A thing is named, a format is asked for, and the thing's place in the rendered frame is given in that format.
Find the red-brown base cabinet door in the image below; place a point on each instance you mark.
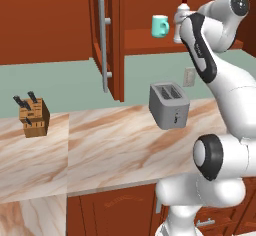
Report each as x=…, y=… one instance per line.
x=113, y=213

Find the red-brown drawer front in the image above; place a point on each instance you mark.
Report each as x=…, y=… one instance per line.
x=230, y=221

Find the white liquor bottle red cap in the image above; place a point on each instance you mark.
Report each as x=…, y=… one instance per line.
x=180, y=33

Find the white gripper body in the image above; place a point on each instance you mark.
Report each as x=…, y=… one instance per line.
x=180, y=17

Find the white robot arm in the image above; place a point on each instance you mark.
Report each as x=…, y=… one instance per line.
x=230, y=106

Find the closed red-brown cabinet door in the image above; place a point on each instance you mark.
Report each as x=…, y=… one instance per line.
x=43, y=20

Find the open red-brown cabinet door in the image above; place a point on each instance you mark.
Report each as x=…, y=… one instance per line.
x=115, y=46

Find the white wall outlet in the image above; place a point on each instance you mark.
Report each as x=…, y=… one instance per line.
x=189, y=77

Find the teal mug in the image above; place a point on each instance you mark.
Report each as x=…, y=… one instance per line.
x=159, y=26

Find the grey toaster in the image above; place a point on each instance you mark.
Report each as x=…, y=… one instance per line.
x=168, y=108

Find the red-brown wall cabinet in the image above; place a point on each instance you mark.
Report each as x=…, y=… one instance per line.
x=146, y=0

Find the brown wooden knife block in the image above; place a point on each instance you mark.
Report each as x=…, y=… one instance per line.
x=36, y=120

